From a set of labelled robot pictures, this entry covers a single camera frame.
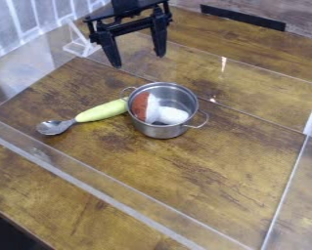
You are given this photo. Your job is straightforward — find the spoon with yellow-green handle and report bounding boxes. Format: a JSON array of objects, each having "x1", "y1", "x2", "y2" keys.
[{"x1": 37, "y1": 99, "x2": 128, "y2": 136}]

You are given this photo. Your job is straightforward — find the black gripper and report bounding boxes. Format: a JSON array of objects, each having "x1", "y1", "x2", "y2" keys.
[{"x1": 83, "y1": 0, "x2": 172, "y2": 68}]

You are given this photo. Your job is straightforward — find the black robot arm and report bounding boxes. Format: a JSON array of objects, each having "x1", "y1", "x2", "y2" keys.
[{"x1": 83, "y1": 0, "x2": 173, "y2": 68}]

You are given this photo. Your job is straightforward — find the red and white plush mushroom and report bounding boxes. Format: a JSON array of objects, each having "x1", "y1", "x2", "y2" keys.
[{"x1": 130, "y1": 92, "x2": 189, "y2": 125}]

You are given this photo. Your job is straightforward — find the clear acrylic enclosure panel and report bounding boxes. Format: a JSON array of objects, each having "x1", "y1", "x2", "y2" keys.
[{"x1": 0, "y1": 121, "x2": 252, "y2": 250}]

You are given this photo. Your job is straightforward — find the silver metal pot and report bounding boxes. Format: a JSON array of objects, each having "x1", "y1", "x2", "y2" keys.
[{"x1": 122, "y1": 82, "x2": 209, "y2": 139}]

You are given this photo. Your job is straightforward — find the black baseboard strip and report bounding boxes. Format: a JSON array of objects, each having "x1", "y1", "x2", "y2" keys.
[{"x1": 200, "y1": 4, "x2": 287, "y2": 31}]

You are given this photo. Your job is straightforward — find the clear acrylic stand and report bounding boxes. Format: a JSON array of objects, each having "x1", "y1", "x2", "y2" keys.
[{"x1": 63, "y1": 21, "x2": 102, "y2": 58}]

